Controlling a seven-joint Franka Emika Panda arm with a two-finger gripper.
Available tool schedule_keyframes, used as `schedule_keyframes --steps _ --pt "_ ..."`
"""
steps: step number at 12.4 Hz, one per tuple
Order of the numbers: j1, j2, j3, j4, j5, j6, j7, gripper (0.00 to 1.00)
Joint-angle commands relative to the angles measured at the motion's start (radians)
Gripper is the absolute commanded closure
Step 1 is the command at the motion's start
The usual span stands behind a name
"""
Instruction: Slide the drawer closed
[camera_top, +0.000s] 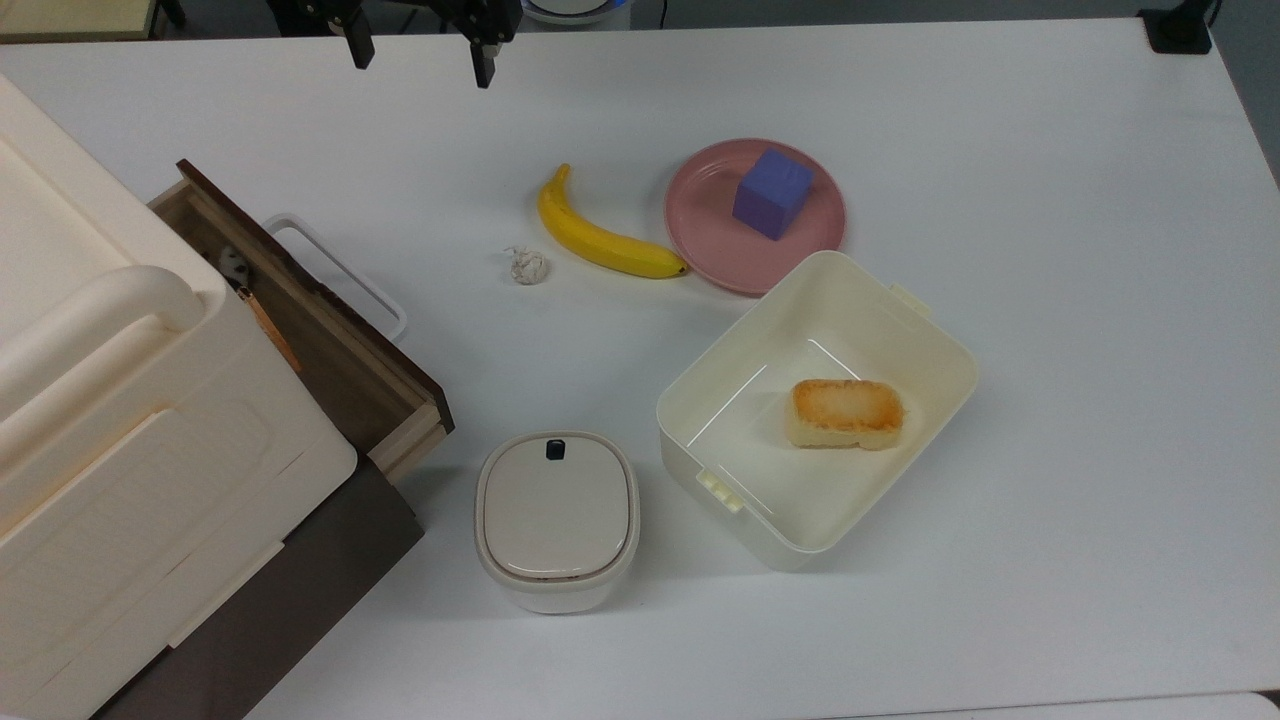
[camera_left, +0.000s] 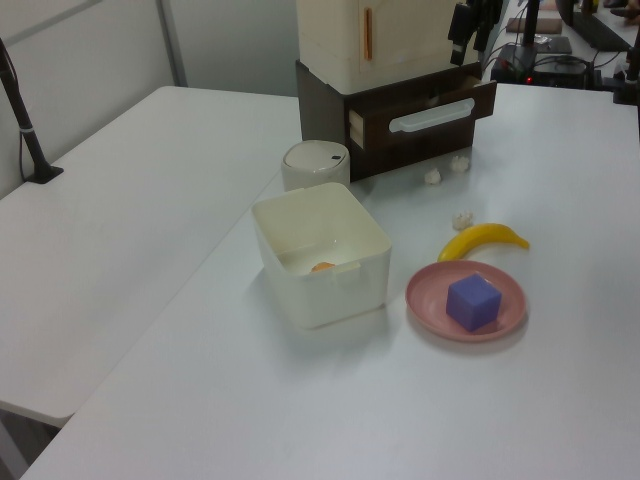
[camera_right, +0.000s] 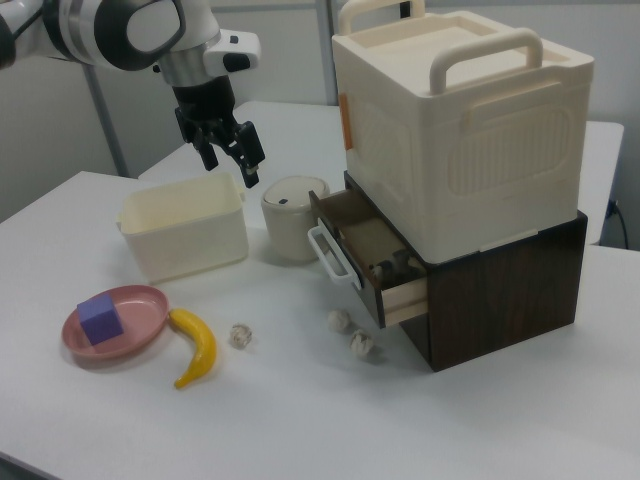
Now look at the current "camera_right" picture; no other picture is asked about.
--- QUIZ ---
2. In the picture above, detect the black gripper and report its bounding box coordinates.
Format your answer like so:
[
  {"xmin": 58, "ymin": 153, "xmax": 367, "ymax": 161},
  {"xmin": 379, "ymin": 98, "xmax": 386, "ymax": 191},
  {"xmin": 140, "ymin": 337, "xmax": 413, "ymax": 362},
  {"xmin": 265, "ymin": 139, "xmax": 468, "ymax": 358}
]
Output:
[{"xmin": 171, "ymin": 77, "xmax": 267, "ymax": 190}]

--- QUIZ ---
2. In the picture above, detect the dark wood drawer white handle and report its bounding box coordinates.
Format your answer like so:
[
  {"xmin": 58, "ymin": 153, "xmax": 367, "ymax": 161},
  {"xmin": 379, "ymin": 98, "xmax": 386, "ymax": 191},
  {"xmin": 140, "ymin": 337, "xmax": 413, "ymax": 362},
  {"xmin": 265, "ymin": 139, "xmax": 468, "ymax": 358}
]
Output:
[{"xmin": 306, "ymin": 188, "xmax": 430, "ymax": 330}]

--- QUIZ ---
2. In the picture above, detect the dark wood drawer cabinet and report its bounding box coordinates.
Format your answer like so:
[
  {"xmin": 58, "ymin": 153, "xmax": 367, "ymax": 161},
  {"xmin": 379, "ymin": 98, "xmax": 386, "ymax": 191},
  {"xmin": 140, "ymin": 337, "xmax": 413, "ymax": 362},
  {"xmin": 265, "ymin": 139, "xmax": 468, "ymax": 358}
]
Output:
[{"xmin": 343, "ymin": 169, "xmax": 589, "ymax": 373}]

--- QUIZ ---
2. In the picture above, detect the cream rectangular plastic bin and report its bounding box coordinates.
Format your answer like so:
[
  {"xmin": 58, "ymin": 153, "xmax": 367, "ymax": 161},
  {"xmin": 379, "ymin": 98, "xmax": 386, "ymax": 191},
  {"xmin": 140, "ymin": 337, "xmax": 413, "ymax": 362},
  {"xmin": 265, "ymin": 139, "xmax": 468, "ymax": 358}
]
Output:
[{"xmin": 115, "ymin": 172, "xmax": 250, "ymax": 285}]

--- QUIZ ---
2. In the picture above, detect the small beige lidded trash can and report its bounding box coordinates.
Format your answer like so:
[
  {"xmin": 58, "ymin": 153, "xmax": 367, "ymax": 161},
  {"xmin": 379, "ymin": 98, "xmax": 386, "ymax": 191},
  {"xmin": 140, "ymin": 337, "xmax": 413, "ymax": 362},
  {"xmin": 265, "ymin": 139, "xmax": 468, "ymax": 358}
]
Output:
[{"xmin": 260, "ymin": 175, "xmax": 332, "ymax": 264}]

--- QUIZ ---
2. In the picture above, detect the orange latch tab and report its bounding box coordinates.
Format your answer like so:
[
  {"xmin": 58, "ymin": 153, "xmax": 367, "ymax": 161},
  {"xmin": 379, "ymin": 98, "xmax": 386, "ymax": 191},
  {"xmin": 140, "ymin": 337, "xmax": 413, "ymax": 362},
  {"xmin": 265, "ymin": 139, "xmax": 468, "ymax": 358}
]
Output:
[{"xmin": 339, "ymin": 92, "xmax": 355, "ymax": 151}]

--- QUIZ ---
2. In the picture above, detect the grey metal pole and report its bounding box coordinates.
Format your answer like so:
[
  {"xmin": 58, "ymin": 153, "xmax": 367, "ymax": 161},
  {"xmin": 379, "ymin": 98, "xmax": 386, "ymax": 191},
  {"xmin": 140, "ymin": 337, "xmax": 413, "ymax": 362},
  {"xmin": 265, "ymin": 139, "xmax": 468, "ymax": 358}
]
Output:
[{"xmin": 79, "ymin": 63, "xmax": 132, "ymax": 178}]

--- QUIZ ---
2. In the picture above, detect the crumpled paper ball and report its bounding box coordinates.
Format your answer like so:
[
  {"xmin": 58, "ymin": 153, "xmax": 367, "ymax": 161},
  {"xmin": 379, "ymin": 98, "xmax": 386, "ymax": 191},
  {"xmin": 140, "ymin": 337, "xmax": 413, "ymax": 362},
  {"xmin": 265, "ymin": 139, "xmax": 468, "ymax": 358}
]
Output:
[
  {"xmin": 348, "ymin": 328, "xmax": 376, "ymax": 360},
  {"xmin": 229, "ymin": 322, "xmax": 254, "ymax": 350},
  {"xmin": 327, "ymin": 308, "xmax": 353, "ymax": 332}
]

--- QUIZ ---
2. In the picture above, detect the pink plate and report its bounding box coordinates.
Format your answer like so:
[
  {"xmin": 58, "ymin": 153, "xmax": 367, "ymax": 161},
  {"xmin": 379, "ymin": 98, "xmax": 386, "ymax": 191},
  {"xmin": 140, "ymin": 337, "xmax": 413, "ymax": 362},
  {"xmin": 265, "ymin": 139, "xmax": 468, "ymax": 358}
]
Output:
[{"xmin": 61, "ymin": 284, "xmax": 172, "ymax": 359}]

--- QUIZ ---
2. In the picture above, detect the yellow banana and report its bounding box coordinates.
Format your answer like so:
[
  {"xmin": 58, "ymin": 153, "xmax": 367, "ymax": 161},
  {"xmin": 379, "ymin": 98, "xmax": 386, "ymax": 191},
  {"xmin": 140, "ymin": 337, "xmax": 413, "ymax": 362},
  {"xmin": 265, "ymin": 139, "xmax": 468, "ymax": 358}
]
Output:
[{"xmin": 168, "ymin": 307, "xmax": 219, "ymax": 390}]

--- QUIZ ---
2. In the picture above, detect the dark crumpled object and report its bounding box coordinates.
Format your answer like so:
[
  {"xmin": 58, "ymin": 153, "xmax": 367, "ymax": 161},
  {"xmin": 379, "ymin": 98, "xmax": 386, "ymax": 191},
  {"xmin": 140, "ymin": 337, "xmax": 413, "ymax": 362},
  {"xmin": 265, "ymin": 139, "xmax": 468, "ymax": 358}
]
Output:
[{"xmin": 368, "ymin": 248, "xmax": 427, "ymax": 285}]

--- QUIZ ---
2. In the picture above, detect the purple cube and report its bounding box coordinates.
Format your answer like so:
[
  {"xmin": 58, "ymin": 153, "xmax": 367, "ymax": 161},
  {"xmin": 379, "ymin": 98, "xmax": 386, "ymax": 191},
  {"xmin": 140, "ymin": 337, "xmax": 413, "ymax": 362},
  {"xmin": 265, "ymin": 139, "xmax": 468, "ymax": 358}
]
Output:
[{"xmin": 76, "ymin": 293, "xmax": 125, "ymax": 346}]

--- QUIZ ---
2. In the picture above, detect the grey vertical window frame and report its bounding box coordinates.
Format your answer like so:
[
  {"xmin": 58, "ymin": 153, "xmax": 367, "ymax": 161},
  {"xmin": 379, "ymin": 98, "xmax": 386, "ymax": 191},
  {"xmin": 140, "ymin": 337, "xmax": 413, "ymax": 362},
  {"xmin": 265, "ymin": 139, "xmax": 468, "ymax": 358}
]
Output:
[{"xmin": 313, "ymin": 0, "xmax": 337, "ymax": 107}]

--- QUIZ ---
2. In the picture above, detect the cream storage box with handles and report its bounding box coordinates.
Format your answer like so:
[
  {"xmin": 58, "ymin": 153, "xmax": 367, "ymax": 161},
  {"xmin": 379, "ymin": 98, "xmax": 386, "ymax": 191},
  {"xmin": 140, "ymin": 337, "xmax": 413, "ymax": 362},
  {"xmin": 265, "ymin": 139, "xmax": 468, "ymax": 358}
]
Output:
[{"xmin": 331, "ymin": 0, "xmax": 597, "ymax": 265}]

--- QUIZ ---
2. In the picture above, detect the black cable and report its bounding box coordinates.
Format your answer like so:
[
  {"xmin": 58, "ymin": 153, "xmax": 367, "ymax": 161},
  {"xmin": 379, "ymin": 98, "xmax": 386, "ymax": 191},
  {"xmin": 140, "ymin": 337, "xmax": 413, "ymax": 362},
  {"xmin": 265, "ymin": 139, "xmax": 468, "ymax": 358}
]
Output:
[{"xmin": 606, "ymin": 198, "xmax": 630, "ymax": 249}]

